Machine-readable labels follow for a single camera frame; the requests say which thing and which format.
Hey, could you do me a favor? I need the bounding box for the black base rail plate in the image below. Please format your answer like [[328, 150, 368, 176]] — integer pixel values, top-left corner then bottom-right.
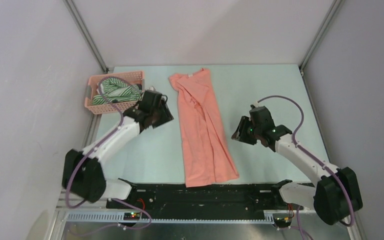
[[125, 183, 289, 220]]

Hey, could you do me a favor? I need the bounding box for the right aluminium corner post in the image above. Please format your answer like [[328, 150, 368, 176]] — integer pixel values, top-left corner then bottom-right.
[[299, 0, 345, 76]]

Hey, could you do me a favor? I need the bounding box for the left aluminium corner post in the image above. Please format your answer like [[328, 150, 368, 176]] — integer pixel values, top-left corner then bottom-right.
[[63, 0, 109, 74]]

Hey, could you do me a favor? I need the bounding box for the green white striped garment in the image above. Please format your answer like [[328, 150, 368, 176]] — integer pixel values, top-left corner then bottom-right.
[[91, 76, 142, 105]]

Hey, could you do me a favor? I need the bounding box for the aluminium toothed cable duct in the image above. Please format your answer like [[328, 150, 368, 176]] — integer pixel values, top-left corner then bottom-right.
[[65, 211, 275, 225]]

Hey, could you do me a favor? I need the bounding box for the aluminium corner post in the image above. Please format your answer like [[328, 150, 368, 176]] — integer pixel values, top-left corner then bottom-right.
[[299, 0, 345, 76], [63, 0, 109, 74]]

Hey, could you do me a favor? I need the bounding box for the left small circuit board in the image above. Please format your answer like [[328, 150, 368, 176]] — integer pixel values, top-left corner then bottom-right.
[[123, 212, 142, 221]]

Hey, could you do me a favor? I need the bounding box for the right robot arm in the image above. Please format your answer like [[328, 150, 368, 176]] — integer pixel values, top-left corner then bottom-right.
[[231, 106, 363, 225]]

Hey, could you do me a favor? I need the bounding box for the pink plastic laundry basket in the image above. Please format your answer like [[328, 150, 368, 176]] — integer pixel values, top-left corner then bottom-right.
[[84, 71, 145, 115]]

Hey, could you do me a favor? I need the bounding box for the right small circuit board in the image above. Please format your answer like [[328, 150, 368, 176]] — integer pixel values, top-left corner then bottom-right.
[[274, 217, 292, 225]]

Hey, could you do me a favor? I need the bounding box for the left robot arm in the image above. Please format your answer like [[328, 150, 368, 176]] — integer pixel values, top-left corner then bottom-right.
[[61, 89, 174, 208]]

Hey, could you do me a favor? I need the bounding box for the salmon pink t-shirt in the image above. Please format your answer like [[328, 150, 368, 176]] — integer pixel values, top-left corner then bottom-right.
[[169, 68, 240, 188]]

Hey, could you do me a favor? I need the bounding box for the small circuit board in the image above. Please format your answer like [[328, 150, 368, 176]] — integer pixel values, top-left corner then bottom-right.
[[123, 212, 142, 221], [274, 217, 292, 225]]

